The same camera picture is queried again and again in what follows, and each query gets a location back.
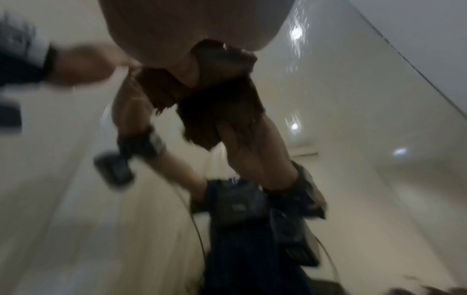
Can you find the person's left hand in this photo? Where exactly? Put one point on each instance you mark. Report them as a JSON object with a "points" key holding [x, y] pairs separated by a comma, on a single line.
{"points": [[84, 64]]}

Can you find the person's right hand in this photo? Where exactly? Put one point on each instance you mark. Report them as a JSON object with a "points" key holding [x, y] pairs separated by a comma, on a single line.
{"points": [[189, 23]]}

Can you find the brown cloth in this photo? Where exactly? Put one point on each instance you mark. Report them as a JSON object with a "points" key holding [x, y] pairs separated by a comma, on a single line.
{"points": [[215, 115]]}

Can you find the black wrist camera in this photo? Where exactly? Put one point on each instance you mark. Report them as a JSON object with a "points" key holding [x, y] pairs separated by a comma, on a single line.
{"points": [[9, 115]]}

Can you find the another person's forearm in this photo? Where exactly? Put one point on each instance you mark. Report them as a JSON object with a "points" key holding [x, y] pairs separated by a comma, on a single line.
{"points": [[178, 175]]}

